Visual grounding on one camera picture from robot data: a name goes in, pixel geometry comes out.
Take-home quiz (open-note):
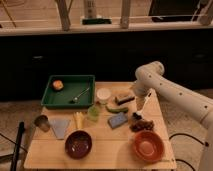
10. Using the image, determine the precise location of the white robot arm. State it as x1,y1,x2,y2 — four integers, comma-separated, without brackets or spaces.
133,61,213,171

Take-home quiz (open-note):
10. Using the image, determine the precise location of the orange bowl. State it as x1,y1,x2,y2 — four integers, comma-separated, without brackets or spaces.
132,130,165,163

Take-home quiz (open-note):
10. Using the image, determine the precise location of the purple bowl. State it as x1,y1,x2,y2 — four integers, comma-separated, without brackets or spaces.
65,130,92,159

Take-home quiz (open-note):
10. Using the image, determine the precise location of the green banana toy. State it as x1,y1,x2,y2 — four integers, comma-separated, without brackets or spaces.
105,106,129,114

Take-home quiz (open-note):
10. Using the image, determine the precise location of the brown grape bunch toy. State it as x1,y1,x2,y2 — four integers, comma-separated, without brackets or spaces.
130,120,154,132

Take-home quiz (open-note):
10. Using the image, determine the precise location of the blue sponge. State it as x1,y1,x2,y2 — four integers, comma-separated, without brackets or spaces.
108,112,128,129

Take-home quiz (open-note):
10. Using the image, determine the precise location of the white cup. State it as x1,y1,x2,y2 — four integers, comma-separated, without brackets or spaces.
96,88,111,104

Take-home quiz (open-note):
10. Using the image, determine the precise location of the green cup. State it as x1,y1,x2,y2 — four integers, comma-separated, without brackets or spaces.
87,106,99,122

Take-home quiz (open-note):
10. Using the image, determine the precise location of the green plastic tray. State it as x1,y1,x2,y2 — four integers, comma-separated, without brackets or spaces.
41,75,95,109

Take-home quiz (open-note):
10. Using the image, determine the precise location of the metal spoon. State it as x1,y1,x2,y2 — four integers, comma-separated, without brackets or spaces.
70,87,90,103

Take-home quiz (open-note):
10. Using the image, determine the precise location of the orange fruit toy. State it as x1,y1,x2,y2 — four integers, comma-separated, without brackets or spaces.
52,80,64,91

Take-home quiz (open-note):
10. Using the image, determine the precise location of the grey cloth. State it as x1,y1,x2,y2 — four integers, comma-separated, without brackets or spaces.
50,119,69,140

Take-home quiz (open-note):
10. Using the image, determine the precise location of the green base stand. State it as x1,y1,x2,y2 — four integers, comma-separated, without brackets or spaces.
82,18,112,25

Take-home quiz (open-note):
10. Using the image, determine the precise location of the metal cup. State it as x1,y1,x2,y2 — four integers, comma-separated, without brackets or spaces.
34,115,50,132

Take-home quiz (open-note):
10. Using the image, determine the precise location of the black pole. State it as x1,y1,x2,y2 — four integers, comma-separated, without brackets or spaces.
10,122,25,171

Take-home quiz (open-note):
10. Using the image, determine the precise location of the white handled brush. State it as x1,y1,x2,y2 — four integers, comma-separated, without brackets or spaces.
132,93,152,120

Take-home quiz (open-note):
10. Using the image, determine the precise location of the black cable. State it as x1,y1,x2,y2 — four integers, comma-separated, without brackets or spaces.
168,132,206,171

